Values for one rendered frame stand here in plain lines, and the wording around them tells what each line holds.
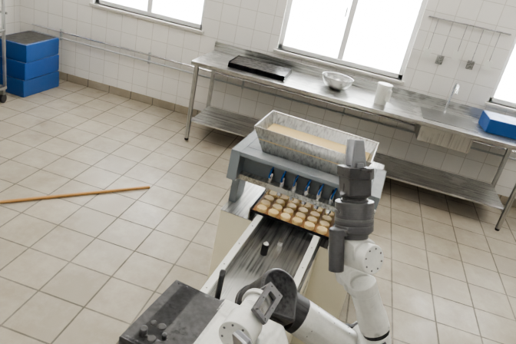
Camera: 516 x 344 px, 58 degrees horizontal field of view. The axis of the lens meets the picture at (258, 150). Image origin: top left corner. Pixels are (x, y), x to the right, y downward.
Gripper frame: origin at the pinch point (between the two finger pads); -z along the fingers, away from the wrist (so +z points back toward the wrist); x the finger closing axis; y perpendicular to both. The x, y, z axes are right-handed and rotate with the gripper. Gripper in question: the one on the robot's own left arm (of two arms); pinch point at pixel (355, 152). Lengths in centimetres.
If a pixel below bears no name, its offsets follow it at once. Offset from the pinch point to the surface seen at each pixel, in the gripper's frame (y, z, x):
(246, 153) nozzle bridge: 10, 8, -118
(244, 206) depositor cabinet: 8, 36, -139
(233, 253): 18, 48, -91
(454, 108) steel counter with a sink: -240, -24, -357
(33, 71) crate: 209, -65, -465
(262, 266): 6, 55, -95
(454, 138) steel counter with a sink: -215, 6, -315
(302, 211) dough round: -20, 37, -125
